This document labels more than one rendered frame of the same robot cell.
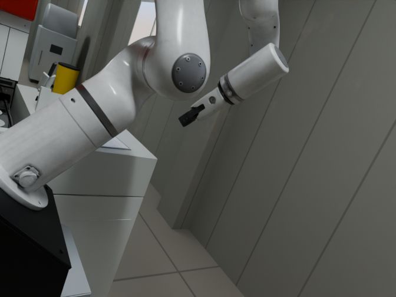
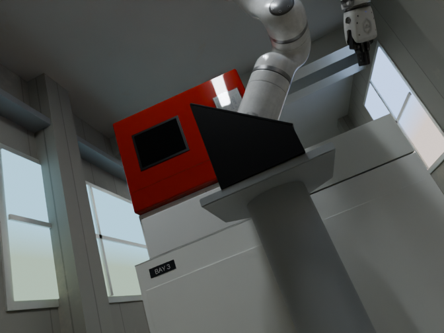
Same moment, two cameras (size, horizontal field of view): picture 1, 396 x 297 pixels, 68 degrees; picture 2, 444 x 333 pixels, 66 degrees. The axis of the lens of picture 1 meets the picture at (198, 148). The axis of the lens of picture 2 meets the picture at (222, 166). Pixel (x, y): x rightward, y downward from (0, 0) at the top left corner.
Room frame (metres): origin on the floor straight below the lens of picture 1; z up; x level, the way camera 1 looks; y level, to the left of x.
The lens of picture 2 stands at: (-0.17, -0.26, 0.56)
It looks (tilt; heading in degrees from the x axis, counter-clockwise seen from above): 23 degrees up; 47
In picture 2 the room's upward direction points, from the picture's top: 21 degrees counter-clockwise
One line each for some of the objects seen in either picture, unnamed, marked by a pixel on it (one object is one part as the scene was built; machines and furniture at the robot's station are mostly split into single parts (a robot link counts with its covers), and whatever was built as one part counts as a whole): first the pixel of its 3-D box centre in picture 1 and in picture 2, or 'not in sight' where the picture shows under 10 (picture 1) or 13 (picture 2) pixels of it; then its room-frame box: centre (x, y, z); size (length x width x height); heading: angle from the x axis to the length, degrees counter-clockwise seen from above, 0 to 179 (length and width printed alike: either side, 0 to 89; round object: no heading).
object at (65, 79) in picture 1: (65, 81); not in sight; (5.14, 2.61, 0.29); 0.37 x 0.36 x 0.57; 130
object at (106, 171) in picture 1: (74, 135); (340, 182); (1.06, 0.45, 0.89); 0.62 x 0.35 x 0.14; 42
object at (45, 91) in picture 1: (43, 91); not in sight; (0.95, 0.55, 1.03); 0.06 x 0.04 x 0.13; 42
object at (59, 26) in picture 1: (54, 46); not in sight; (5.75, 3.30, 0.72); 0.74 x 0.66 x 1.45; 40
